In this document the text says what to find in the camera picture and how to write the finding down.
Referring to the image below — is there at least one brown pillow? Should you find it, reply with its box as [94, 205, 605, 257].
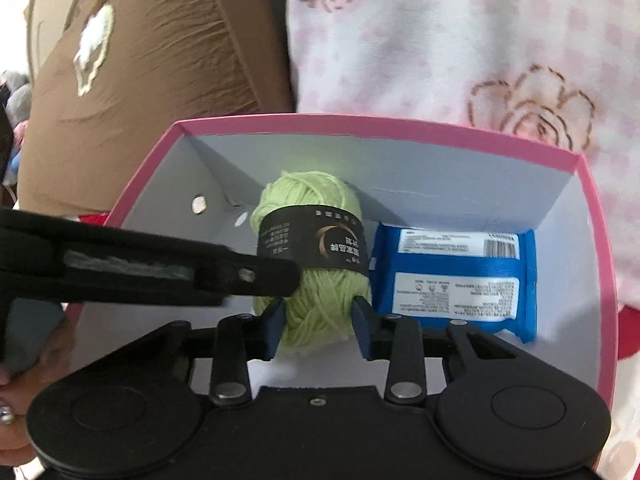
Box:
[17, 0, 296, 216]

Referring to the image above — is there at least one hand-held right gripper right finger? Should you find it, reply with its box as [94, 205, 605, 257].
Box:
[350, 296, 546, 403]

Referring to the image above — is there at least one person's left hand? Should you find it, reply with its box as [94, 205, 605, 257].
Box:
[0, 307, 77, 466]

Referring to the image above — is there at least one blue wet wipes packet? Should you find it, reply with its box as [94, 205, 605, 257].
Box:
[372, 221, 538, 345]

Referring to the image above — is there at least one cream headboard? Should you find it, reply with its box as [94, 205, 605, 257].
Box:
[22, 0, 51, 81]

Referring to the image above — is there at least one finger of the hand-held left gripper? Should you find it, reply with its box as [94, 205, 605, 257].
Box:
[192, 246, 302, 307]

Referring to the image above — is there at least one green yarn ball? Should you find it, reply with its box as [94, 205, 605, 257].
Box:
[250, 170, 373, 351]

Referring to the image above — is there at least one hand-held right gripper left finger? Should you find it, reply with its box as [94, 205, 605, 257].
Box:
[100, 300, 288, 407]

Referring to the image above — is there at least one pink cardboard box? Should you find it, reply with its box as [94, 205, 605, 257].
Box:
[64, 114, 614, 406]

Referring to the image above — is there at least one pink checkered pillow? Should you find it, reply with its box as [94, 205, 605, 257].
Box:
[272, 0, 640, 306]

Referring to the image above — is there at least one bear printed blanket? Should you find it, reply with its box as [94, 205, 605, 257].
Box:
[65, 212, 640, 480]

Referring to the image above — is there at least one grey plush toy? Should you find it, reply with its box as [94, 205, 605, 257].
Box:
[0, 70, 33, 123]

